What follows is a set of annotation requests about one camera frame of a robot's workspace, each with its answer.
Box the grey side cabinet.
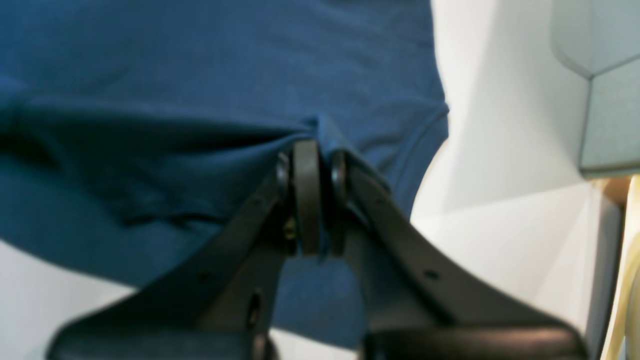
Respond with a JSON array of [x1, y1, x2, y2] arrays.
[[550, 0, 640, 179]]

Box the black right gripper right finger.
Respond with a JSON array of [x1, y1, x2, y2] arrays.
[[330, 150, 589, 360]]

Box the wooden tray edge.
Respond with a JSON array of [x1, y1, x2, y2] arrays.
[[599, 174, 640, 360]]

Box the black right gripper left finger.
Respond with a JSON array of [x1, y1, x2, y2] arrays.
[[46, 140, 321, 360]]

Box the dark blue T-shirt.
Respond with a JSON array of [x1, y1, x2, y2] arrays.
[[1, 0, 449, 351]]

